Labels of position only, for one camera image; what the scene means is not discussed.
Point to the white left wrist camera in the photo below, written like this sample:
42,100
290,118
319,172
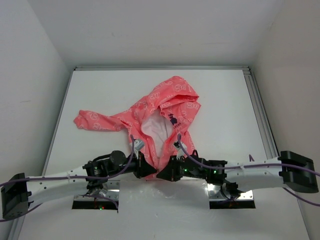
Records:
138,144

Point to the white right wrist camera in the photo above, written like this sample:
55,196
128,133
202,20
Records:
179,152

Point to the pink hooded jacket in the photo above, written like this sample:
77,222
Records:
157,119

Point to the aluminium table frame rail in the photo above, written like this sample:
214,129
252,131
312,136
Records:
231,123

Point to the shiny metal base plate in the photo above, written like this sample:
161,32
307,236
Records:
188,187

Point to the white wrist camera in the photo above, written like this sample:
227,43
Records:
179,152
138,144

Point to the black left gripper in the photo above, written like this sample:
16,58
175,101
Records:
143,168

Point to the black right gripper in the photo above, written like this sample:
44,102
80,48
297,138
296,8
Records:
170,172

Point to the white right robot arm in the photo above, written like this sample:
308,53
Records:
289,170

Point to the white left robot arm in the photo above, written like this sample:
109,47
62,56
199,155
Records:
21,194

